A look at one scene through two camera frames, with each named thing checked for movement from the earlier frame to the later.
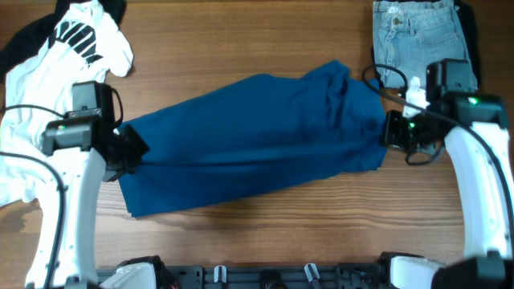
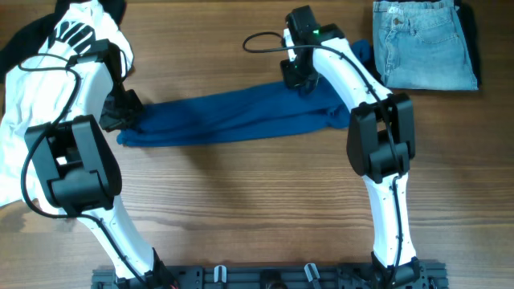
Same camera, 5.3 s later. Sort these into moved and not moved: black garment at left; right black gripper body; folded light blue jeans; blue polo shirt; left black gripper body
Moved: blue polo shirt; right black gripper body; left black gripper body
Not moved: black garment at left; folded light blue jeans
